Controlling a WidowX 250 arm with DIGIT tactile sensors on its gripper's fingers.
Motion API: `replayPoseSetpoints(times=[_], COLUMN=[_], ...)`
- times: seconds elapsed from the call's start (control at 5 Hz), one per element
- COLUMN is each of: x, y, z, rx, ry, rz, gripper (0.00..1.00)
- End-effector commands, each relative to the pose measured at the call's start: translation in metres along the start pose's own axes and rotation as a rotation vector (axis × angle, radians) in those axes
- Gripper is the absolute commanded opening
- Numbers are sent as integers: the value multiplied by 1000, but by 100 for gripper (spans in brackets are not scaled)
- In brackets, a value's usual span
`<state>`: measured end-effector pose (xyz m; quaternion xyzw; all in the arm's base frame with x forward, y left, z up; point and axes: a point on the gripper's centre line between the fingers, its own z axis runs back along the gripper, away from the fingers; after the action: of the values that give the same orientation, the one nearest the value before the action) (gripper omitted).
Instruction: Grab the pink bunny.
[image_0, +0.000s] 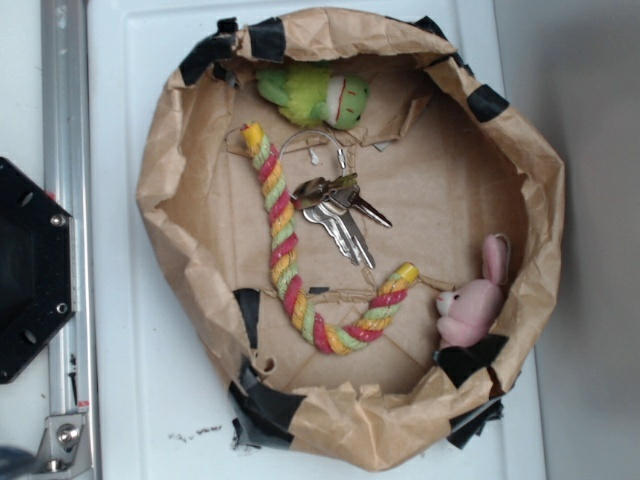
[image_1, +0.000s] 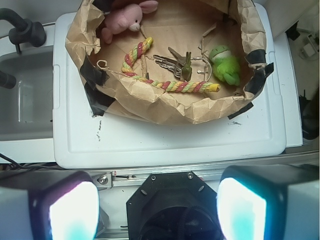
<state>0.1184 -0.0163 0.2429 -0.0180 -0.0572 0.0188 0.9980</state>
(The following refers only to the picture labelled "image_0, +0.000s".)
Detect pink plush bunny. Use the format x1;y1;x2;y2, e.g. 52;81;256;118
436;234;511;349

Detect green plush frog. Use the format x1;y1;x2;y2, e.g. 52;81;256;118
256;63;370;130

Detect brown paper bag bowl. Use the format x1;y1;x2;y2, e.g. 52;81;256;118
137;7;565;471

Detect white plastic tray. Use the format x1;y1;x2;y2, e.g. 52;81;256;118
87;1;547;479

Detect silver keys on wire ring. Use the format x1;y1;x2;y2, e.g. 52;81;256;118
280;129;392;269

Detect multicolour twisted rope toy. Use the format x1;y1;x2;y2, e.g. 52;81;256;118
241;122;419;355

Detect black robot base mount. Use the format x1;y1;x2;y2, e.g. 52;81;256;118
1;158;74;384

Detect aluminium rail with bracket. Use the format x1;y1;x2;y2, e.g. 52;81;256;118
35;1;102;479

